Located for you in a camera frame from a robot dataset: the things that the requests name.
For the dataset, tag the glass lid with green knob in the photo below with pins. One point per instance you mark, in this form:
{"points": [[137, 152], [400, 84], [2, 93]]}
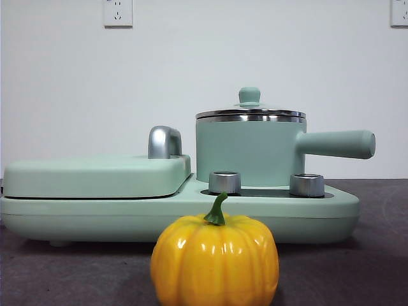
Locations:
{"points": [[249, 94]]}

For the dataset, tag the yellow toy pumpkin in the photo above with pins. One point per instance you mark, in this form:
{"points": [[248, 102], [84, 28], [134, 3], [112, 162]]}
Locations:
{"points": [[213, 261]]}

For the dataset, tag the silver control knob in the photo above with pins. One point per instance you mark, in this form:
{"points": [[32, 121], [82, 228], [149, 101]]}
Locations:
{"points": [[306, 185], [224, 183]]}

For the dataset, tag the mint green saucepan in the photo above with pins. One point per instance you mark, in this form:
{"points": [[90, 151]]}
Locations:
{"points": [[242, 150]]}

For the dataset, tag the black control panel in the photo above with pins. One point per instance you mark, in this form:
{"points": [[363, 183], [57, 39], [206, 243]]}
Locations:
{"points": [[264, 192]]}

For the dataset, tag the mint green griddle cover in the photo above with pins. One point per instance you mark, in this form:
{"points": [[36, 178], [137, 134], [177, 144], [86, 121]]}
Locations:
{"points": [[79, 178]]}

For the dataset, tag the mint green breakfast machine base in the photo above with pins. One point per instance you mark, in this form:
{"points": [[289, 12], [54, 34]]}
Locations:
{"points": [[95, 220]]}

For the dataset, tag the white wall socket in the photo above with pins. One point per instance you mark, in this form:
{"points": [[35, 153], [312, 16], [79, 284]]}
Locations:
{"points": [[118, 14], [400, 12]]}

